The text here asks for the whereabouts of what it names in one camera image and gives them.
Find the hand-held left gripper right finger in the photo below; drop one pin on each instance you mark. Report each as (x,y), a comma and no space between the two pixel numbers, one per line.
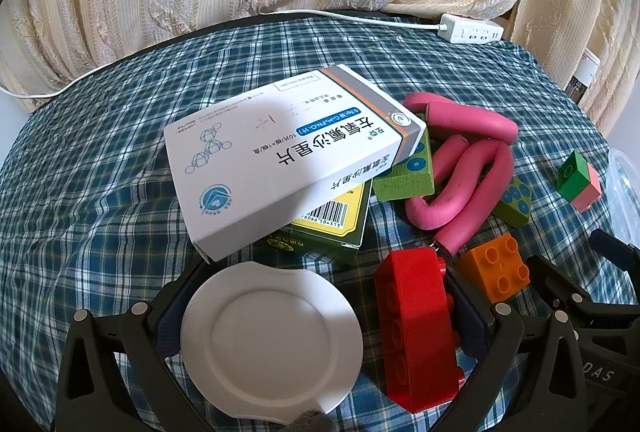
(471,329)

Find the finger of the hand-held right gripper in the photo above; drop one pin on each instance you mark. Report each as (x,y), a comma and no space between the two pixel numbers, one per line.
(615,246)
(552,282)

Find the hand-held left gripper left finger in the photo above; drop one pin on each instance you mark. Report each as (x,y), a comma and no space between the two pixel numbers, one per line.
(170,332)

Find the clear plastic basin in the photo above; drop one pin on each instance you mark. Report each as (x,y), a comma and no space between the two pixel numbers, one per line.
(627,192)

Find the red toy brick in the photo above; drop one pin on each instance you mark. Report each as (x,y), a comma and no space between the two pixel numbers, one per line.
(415,327)

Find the orange toy brick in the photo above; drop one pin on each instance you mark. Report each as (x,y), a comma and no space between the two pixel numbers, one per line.
(495,269)

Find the green wooden cube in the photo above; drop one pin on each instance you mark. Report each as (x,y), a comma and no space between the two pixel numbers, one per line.
(572,174)

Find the short green dotted wooden block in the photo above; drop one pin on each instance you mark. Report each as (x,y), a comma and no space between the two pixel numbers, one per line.
(515,202)

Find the small white plate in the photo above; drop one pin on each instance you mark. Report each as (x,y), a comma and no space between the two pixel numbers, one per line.
(270,342)

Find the pink foam grip exerciser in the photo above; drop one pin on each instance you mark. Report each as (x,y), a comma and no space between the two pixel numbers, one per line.
(465,182)

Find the long green dotted wooden block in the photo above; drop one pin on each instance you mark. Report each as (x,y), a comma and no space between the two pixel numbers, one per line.
(405,177)

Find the green yellow medicine box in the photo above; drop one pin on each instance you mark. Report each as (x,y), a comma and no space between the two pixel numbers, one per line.
(330,222)

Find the white medicine box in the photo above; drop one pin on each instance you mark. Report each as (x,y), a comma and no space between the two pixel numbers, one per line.
(260,162)

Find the person's left hand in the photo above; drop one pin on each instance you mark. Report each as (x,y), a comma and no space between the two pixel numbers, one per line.
(310,423)

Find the blue green plaid tablecloth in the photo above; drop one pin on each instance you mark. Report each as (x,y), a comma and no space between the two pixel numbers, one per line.
(100,192)

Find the white power strip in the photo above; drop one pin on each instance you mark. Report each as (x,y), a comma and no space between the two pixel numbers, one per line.
(472,29)

